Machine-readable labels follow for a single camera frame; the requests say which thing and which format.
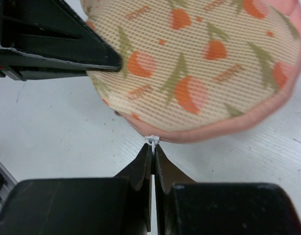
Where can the aluminium mounting rail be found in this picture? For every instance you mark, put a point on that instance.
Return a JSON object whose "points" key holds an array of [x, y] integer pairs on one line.
{"points": [[7, 183]]}

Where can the white zipper pull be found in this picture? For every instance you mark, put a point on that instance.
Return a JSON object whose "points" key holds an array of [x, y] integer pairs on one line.
{"points": [[152, 141]]}

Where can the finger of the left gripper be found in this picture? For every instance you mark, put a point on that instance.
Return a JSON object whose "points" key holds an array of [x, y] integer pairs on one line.
{"points": [[46, 39]]}

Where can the floral mesh laundry bag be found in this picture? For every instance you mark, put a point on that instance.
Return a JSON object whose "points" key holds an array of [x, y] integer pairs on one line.
{"points": [[197, 69]]}

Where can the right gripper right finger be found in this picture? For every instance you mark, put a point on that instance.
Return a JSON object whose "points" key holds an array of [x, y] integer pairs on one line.
{"points": [[187, 207]]}

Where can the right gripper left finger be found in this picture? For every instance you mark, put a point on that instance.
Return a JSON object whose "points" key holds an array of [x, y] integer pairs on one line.
{"points": [[119, 205]]}

